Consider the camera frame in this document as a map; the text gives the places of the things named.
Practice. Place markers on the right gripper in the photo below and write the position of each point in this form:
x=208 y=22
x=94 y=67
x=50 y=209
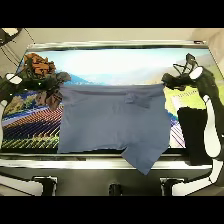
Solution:
x=174 y=82

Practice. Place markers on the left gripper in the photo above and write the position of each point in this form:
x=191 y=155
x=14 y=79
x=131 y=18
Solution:
x=60 y=80

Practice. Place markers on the blue-grey T-shirt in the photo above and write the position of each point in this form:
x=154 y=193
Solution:
x=110 y=126

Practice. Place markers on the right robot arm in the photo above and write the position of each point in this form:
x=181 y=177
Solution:
x=213 y=133

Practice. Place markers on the grey-brown garment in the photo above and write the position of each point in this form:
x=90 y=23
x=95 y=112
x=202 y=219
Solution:
x=50 y=98

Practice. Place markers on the orange-brown garment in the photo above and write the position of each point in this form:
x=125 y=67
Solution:
x=39 y=65

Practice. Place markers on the black garment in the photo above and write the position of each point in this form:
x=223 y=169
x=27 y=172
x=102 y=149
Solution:
x=192 y=133

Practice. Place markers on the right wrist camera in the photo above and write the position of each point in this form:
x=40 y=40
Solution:
x=190 y=60

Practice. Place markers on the silver frame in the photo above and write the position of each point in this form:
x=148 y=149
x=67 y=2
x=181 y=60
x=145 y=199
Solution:
x=100 y=163

